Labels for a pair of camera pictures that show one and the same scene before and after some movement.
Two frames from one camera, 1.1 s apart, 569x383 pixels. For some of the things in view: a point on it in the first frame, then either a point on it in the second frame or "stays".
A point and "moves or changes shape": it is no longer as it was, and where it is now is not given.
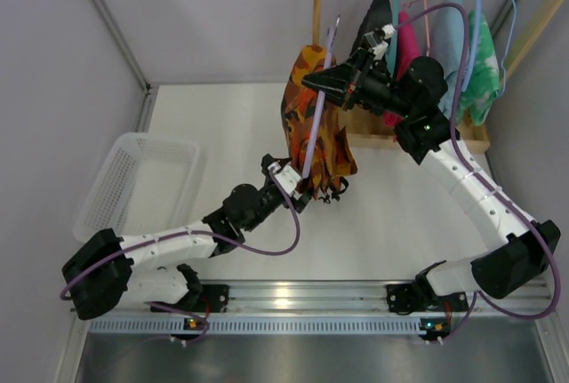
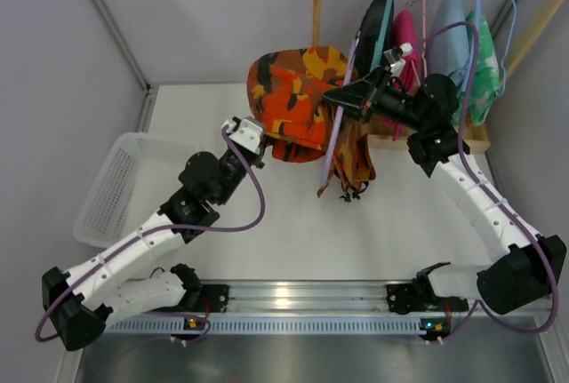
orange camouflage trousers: (323, 148) moves or changes shape
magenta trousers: (407, 52) stays
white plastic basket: (142, 184) stays
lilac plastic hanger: (331, 35) -> (340, 112)
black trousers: (378, 15) stays
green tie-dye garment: (484, 86) stays
